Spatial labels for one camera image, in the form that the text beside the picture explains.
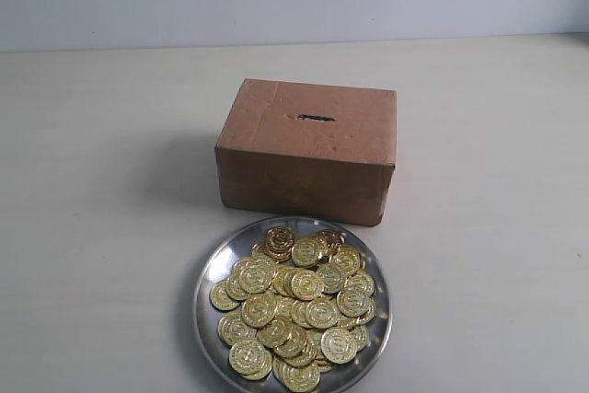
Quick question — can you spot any gold coin lower left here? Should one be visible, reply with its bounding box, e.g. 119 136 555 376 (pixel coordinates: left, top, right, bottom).
217 311 257 347

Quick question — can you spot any gold coin bottom centre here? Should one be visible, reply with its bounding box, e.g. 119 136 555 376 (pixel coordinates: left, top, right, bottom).
282 363 320 392

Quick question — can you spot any gold coin front right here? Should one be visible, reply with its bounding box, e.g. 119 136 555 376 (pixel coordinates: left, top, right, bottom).
320 328 357 364

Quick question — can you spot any gold coin far left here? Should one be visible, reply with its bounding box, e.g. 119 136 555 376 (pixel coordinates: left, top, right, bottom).
209 280 240 311

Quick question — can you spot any brown cardboard slotted box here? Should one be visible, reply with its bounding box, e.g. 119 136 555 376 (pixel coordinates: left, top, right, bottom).
214 78 397 226

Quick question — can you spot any round steel plate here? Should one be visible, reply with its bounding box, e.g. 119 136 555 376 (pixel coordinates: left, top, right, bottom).
191 216 393 392

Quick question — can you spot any gold coin top centre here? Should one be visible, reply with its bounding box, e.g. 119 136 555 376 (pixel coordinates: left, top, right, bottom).
291 235 325 268

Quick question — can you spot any gold coin bottom left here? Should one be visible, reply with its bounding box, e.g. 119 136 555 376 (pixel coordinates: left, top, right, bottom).
228 339 272 381

